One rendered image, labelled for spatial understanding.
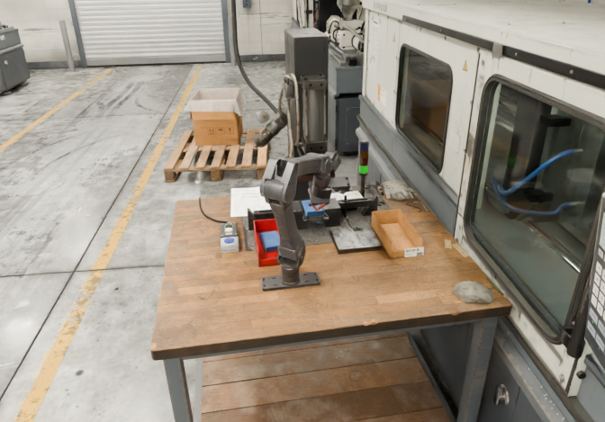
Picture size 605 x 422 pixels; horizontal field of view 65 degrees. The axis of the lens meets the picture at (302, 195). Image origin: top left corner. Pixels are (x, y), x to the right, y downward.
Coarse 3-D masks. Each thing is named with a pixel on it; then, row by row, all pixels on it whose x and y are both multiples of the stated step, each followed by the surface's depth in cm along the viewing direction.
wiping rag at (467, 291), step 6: (462, 282) 160; (468, 282) 158; (474, 282) 158; (456, 288) 156; (462, 288) 155; (468, 288) 155; (474, 288) 154; (480, 288) 155; (486, 288) 155; (456, 294) 154; (462, 294) 153; (468, 294) 152; (474, 294) 152; (480, 294) 152; (486, 294) 152; (492, 294) 154; (462, 300) 152; (468, 300) 151; (474, 300) 151; (480, 300) 151; (486, 300) 151; (492, 300) 151
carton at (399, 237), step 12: (372, 216) 194; (384, 216) 195; (396, 216) 196; (384, 228) 194; (396, 228) 194; (408, 228) 186; (384, 240) 180; (396, 240) 185; (408, 240) 185; (420, 240) 174; (396, 252) 174; (408, 252) 175; (420, 252) 176
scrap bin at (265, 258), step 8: (256, 224) 191; (264, 224) 192; (272, 224) 192; (256, 232) 182; (264, 232) 193; (256, 240) 177; (264, 248) 181; (264, 256) 176; (272, 256) 176; (264, 264) 171; (272, 264) 171; (280, 264) 172
